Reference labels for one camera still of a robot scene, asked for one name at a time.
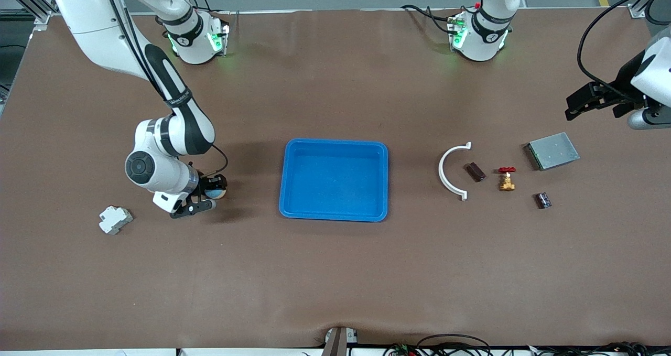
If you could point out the dark brown capacitor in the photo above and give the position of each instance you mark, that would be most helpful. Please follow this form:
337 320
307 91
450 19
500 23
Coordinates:
475 172

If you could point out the grey metal box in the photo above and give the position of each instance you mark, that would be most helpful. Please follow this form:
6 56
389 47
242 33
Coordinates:
553 151

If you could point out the brown table mat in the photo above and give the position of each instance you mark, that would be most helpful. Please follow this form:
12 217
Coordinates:
335 272

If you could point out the black striped capacitor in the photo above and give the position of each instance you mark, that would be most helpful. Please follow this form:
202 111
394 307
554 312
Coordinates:
543 200

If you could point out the white circuit breaker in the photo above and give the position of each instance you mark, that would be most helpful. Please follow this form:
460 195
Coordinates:
114 219

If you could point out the blue plastic tray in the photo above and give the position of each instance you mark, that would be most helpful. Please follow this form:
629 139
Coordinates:
335 180

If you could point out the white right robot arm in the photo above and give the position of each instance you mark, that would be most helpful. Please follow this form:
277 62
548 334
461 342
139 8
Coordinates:
94 15

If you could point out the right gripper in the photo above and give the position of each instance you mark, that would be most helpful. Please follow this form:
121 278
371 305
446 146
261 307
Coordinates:
208 180

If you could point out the metal table edge bracket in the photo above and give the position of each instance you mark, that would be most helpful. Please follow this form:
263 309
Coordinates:
335 343

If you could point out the white curved pipe clamp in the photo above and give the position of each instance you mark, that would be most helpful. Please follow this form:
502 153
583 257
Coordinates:
441 170

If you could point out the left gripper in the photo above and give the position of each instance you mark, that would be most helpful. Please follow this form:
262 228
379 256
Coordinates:
625 82

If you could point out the light blue call bell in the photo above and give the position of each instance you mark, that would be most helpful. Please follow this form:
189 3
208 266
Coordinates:
216 193

